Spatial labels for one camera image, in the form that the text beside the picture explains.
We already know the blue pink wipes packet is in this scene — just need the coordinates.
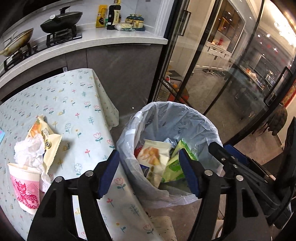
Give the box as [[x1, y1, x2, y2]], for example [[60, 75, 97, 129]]
[[0, 128, 5, 143]]

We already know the white paper towel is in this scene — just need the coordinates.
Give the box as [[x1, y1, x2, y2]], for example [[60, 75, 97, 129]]
[[14, 133, 51, 193]]

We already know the cream frying pan with lid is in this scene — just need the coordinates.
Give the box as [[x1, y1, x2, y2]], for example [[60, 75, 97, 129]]
[[0, 28, 34, 57]]

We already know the dark soy sauce bottle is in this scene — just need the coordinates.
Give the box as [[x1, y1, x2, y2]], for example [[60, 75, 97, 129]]
[[107, 0, 121, 30]]

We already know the yellow green noodle package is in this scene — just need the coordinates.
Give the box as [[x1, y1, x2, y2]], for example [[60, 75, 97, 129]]
[[161, 139, 198, 183]]

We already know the pink lion paper cup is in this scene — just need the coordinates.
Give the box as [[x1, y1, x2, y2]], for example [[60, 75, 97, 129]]
[[8, 163, 41, 215]]

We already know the floral tablecloth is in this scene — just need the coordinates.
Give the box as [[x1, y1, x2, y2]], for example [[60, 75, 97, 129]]
[[0, 68, 166, 241]]

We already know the black wok with lid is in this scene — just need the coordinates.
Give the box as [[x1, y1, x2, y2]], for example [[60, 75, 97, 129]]
[[40, 6, 83, 34]]

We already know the trash bin with liner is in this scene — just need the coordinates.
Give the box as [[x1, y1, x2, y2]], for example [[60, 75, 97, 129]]
[[116, 101, 222, 208]]

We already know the cream dried fruit snack bag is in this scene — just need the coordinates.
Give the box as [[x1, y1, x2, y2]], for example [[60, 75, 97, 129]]
[[27, 115, 62, 174]]

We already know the glass sliding door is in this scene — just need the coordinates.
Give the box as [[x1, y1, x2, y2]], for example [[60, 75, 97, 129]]
[[158, 1, 295, 144]]

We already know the green lidded spice jar set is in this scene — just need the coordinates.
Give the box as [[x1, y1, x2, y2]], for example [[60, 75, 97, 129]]
[[125, 14, 145, 32]]

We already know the yellow seasoning bag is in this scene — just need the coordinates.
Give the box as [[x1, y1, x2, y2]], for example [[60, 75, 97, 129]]
[[96, 4, 108, 28]]

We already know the black gas stove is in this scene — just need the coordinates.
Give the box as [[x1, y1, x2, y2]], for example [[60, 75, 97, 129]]
[[1, 26, 82, 76]]

